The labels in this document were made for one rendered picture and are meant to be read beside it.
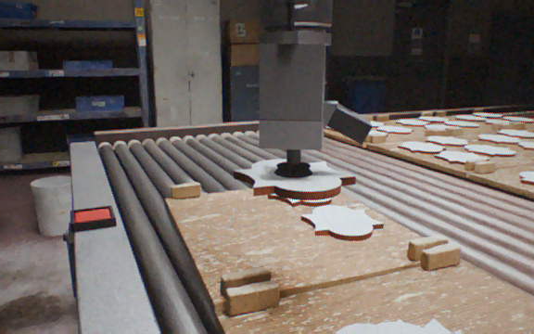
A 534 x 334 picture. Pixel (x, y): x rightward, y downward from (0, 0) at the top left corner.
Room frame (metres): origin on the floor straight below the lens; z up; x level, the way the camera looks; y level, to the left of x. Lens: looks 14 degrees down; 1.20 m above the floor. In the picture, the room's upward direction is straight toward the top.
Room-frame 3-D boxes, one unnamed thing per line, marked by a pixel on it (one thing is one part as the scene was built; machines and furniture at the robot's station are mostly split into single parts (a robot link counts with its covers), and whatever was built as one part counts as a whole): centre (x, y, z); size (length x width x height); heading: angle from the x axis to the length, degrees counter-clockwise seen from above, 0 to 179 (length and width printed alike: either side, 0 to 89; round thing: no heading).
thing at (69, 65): (4.83, 2.01, 1.14); 0.50 x 0.38 x 0.11; 118
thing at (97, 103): (4.92, 1.93, 0.72); 0.50 x 0.38 x 0.16; 102
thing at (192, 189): (0.82, 0.17, 0.95); 0.06 x 0.02 x 0.03; 111
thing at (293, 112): (0.46, -0.05, 1.17); 0.12 x 0.09 x 0.16; 82
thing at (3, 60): (4.65, 2.70, 1.20); 0.36 x 0.28 x 0.22; 97
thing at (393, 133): (1.65, -0.38, 0.94); 0.41 x 0.35 x 0.04; 24
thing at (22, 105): (4.59, 2.75, 0.74); 0.44 x 0.36 x 0.20; 96
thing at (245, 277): (0.46, 0.03, 0.95); 0.06 x 0.02 x 0.03; 111
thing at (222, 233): (0.69, -0.03, 0.93); 0.41 x 0.35 x 0.02; 21
